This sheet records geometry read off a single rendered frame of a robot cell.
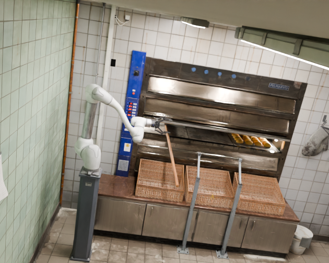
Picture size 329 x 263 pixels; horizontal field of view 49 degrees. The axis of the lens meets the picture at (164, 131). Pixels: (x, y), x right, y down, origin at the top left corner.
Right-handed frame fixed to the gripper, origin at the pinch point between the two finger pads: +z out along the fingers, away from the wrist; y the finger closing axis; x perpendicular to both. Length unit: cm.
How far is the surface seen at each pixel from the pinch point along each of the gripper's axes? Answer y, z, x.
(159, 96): -17, -12, -56
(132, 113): 7, -41, -53
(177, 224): 117, 29, 0
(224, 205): 87, 80, -4
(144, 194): 89, -14, -11
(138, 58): -59, -43, -53
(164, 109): -3, -4, -55
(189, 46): -81, 12, -55
